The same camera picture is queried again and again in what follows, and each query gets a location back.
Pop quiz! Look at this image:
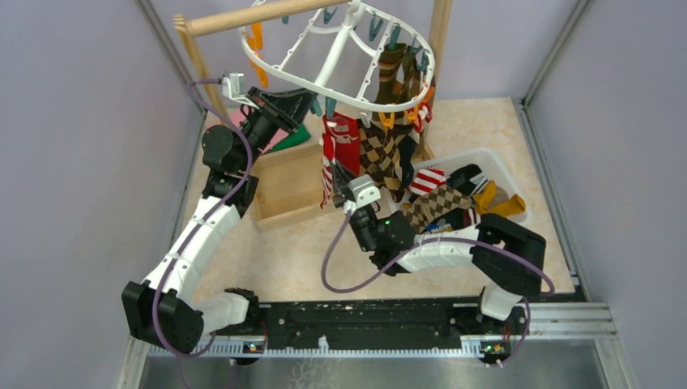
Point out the orange clip at back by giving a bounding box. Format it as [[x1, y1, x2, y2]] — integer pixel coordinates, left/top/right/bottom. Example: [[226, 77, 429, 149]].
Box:
[[244, 21, 270, 90]]

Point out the green cloth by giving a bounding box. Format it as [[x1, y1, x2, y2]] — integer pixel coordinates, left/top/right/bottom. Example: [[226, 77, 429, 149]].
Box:
[[272, 123, 311, 152]]

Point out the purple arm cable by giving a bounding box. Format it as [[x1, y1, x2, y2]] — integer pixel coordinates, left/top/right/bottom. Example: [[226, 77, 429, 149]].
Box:
[[151, 77, 254, 389], [321, 209, 557, 369]]

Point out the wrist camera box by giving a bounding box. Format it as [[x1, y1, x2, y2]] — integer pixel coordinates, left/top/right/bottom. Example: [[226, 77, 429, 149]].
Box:
[[221, 73, 252, 105], [348, 174, 382, 209]]

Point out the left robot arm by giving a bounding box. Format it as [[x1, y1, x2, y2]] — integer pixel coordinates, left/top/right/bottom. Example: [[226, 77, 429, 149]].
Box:
[[122, 88, 318, 357]]

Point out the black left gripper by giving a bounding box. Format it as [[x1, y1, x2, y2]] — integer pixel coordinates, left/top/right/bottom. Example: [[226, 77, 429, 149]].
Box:
[[236, 86, 317, 172]]

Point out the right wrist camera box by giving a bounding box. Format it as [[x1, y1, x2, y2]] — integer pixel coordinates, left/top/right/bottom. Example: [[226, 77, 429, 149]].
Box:
[[348, 174, 382, 209]]

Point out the navy white red hanging sock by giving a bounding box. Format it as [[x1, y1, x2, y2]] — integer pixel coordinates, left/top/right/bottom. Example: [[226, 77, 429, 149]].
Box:
[[398, 102, 433, 189]]

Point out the white clothes clip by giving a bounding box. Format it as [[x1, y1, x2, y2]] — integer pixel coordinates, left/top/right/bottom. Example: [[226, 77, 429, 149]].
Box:
[[360, 111, 372, 128]]

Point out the red white striped sock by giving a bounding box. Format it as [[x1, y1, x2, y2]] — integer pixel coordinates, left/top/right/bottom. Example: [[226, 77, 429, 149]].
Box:
[[319, 116, 335, 209]]

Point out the white round clip hanger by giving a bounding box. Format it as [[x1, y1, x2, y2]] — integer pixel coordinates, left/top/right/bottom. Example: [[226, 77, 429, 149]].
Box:
[[238, 1, 436, 113]]

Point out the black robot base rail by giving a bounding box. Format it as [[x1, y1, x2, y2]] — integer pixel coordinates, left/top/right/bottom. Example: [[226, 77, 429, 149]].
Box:
[[216, 297, 531, 365]]

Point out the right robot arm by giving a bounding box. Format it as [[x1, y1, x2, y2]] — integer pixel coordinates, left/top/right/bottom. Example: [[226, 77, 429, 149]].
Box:
[[322, 159, 555, 334]]

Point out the pink cloth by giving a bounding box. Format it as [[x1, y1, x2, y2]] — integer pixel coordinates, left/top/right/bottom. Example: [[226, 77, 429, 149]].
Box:
[[229, 109, 289, 154]]

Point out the beige argyle sock in basket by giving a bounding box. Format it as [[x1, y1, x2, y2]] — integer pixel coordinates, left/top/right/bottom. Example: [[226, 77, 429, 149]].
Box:
[[402, 185, 473, 233]]

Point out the orange clothes clip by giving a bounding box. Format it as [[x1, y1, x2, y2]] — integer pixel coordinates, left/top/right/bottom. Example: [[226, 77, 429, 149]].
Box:
[[378, 112, 395, 130]]

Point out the yellow sock in basket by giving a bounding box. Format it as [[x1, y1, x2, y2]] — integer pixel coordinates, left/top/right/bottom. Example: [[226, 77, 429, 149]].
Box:
[[472, 181, 527, 217]]

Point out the white plastic laundry basket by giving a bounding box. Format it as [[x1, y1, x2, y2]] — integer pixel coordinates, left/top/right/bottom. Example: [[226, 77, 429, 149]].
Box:
[[412, 147, 522, 195]]

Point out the olive striped hanging sock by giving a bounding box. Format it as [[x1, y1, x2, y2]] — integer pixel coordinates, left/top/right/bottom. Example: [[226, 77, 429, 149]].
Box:
[[374, 43, 407, 105]]

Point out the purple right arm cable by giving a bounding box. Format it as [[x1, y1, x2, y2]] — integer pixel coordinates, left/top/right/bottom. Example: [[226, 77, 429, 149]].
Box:
[[321, 209, 557, 369]]

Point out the black sock in basket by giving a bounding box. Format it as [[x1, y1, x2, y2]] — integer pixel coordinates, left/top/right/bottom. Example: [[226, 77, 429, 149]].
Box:
[[423, 164, 489, 233]]

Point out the brown argyle sock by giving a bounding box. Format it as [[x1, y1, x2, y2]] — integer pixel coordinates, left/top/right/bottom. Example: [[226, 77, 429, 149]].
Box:
[[359, 124, 386, 177], [378, 125, 410, 201]]

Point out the teal clothes clip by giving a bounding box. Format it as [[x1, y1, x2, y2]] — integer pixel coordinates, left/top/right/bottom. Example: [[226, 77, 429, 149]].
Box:
[[310, 97, 324, 117], [325, 96, 337, 119]]

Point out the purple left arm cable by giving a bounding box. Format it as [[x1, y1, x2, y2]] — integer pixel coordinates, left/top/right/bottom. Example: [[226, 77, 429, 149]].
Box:
[[151, 77, 254, 389]]

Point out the wooden hanger rack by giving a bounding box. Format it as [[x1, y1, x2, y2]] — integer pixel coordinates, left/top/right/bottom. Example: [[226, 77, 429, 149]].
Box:
[[173, 1, 452, 231]]

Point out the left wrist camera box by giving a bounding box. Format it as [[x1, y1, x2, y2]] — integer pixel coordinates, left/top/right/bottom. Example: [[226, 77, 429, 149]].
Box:
[[221, 73, 252, 105]]

